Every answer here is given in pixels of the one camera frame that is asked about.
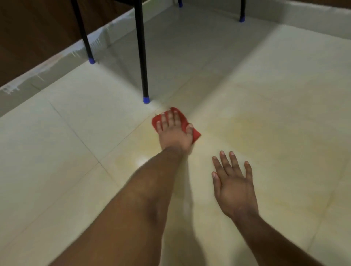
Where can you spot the person's right hand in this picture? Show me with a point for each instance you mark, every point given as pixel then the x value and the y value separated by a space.
pixel 234 189

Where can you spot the person's left hand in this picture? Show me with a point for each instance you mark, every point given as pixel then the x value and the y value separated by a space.
pixel 175 137

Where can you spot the person's right forearm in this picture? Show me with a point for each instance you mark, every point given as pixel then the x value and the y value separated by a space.
pixel 274 241

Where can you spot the brown wooden panel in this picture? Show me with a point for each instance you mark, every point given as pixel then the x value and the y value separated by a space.
pixel 33 35

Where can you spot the cream tiled floor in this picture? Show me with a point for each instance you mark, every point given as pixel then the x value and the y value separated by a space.
pixel 274 123

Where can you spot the white baseboard ledge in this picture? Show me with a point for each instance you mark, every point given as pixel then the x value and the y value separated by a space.
pixel 41 79

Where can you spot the red cloth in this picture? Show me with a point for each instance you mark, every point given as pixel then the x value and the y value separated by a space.
pixel 196 134

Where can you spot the person's left forearm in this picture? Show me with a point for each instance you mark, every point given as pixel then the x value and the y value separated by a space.
pixel 131 213

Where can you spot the black pole with blue tip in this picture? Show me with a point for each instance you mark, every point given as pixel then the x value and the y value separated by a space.
pixel 242 11
pixel 142 54
pixel 180 3
pixel 83 33

